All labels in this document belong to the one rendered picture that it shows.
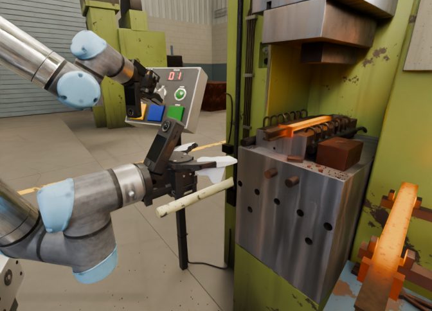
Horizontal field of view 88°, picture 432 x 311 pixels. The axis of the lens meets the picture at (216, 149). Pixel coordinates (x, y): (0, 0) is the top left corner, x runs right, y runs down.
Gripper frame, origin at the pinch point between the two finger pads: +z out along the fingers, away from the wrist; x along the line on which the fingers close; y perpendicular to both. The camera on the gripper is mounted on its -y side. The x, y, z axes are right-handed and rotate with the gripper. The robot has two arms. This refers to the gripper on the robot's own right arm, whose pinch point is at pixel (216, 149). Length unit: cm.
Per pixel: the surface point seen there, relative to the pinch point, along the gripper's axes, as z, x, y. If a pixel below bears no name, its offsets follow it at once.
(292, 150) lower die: 30.6, 3.0, 6.7
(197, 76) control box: 26, -42, -16
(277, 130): 23.7, 1.3, -0.9
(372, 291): -7.7, 37.0, 6.2
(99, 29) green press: 110, -468, -93
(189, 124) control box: 18.1, -37.8, 3.0
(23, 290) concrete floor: -56, -104, 100
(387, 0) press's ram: 61, 12, -39
